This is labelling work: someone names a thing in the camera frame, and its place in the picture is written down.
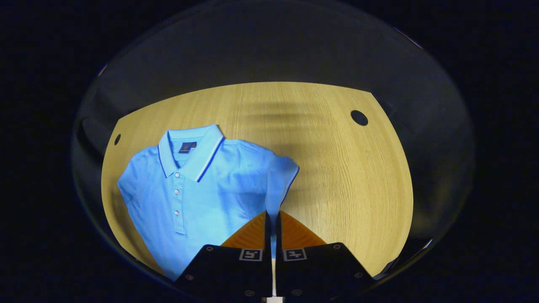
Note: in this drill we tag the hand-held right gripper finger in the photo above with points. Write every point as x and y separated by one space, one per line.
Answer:
278 235
268 235

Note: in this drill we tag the black round table grommet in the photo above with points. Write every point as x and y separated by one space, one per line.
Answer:
359 118
117 139

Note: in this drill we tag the light blue polo T-shirt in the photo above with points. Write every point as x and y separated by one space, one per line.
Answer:
202 198

